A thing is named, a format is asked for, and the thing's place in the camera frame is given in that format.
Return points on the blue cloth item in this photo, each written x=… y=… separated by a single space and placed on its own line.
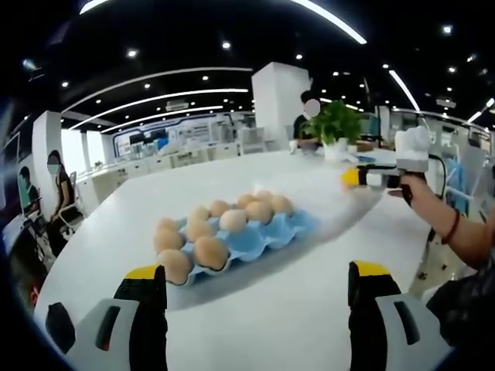
x=369 y=157

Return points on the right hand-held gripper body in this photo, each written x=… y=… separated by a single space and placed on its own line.
x=413 y=145

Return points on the blue egg tray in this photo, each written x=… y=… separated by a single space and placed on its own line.
x=270 y=235

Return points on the cluster of brown eggs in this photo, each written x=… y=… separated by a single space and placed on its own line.
x=210 y=251

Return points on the white low cabinet row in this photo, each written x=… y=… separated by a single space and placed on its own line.
x=154 y=164

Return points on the grey office chair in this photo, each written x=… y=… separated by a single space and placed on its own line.
x=252 y=139

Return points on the person's dark patterned clothing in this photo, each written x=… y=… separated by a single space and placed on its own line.
x=464 y=305

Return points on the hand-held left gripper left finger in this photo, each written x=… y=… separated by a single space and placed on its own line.
x=149 y=320

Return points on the green potted plant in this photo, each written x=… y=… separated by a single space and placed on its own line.
x=336 y=120

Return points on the person's right hand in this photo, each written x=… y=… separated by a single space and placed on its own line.
x=427 y=201

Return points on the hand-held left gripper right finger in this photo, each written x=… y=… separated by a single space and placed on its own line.
x=367 y=317

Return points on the white square pillar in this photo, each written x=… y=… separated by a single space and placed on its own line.
x=278 y=104
x=46 y=135

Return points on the ceiling air vent unit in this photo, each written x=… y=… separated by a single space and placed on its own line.
x=178 y=104

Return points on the small black object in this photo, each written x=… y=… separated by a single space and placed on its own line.
x=60 y=328

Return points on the white table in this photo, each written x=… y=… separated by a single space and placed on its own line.
x=270 y=336

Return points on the blue framed display wall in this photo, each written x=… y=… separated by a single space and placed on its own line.
x=185 y=133

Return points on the brown box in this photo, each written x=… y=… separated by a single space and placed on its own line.
x=365 y=146

